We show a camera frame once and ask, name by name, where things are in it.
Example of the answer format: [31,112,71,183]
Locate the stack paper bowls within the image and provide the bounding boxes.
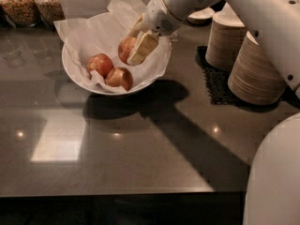
[228,32,287,106]
[205,3,247,71]

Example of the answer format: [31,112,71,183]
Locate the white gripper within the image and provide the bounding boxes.
[127,0,181,66]

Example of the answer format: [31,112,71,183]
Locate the right cereal glass jar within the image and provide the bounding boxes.
[34,0,65,25]

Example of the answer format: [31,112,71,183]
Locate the small white bowl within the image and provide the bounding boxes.
[187,7,215,25]

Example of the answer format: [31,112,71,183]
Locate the red apple front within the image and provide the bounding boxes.
[105,67,133,91]

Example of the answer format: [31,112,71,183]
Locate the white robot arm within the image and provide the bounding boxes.
[127,0,300,225]

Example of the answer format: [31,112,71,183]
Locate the white paper liner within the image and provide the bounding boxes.
[53,0,173,95]

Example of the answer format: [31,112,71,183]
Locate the left cereal glass jar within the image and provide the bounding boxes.
[0,0,40,26]

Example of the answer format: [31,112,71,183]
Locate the cereal glass jar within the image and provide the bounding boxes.
[34,0,65,25]
[0,0,40,26]

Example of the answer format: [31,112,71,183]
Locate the black mesh mat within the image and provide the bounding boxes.
[195,46,250,106]

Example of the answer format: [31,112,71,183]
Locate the back stack paper bowls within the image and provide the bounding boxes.
[205,3,247,71]

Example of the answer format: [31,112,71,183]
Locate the red apple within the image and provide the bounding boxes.
[118,37,136,66]
[87,53,113,78]
[105,67,133,91]

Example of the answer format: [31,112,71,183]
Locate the front stack paper bowls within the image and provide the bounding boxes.
[228,32,287,106]

